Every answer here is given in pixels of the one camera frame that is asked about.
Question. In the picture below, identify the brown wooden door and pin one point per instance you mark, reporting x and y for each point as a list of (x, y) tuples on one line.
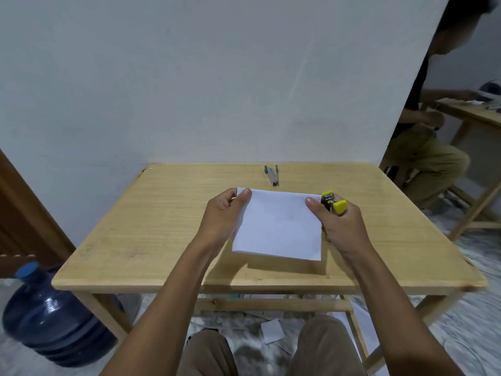
[(27, 215)]

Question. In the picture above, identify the person's left forearm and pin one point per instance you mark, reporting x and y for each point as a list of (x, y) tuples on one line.
[(168, 305)]

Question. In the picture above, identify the person's right forearm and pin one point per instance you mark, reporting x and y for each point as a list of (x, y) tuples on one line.
[(395, 309)]

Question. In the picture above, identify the person's left hand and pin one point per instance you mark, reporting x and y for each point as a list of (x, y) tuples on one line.
[(219, 219)]

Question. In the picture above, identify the person's right leg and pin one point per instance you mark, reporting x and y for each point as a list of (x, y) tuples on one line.
[(327, 348)]

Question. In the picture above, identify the small white paper piece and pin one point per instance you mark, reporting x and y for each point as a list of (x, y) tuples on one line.
[(273, 331)]

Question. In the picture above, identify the person's left leg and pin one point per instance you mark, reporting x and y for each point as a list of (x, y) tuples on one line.
[(207, 356)]

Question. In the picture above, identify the white paper sheet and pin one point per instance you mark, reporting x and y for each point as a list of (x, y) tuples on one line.
[(280, 227)]

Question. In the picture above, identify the wooden side table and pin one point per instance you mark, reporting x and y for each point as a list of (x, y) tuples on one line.
[(475, 125)]

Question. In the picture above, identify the person's left thumb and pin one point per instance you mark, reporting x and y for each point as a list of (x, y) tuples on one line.
[(242, 197)]

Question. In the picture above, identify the blue water jug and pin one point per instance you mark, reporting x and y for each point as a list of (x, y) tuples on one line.
[(54, 321)]

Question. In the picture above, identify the light wooden table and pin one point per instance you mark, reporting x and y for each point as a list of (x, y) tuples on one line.
[(156, 231)]

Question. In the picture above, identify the dark round object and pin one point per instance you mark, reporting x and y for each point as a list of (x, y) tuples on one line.
[(491, 90)]

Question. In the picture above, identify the yellow stapler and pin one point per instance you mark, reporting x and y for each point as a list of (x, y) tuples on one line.
[(337, 206)]

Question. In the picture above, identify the person's right thumb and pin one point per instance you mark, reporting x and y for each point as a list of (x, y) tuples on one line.
[(314, 207)]

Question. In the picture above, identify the person's leg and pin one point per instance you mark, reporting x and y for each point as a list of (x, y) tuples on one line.
[(207, 356), (327, 348)]

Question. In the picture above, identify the person's right hand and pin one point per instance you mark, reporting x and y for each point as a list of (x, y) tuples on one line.
[(344, 231)]

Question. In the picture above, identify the large white floor paper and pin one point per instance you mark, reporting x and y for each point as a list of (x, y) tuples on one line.
[(362, 323)]

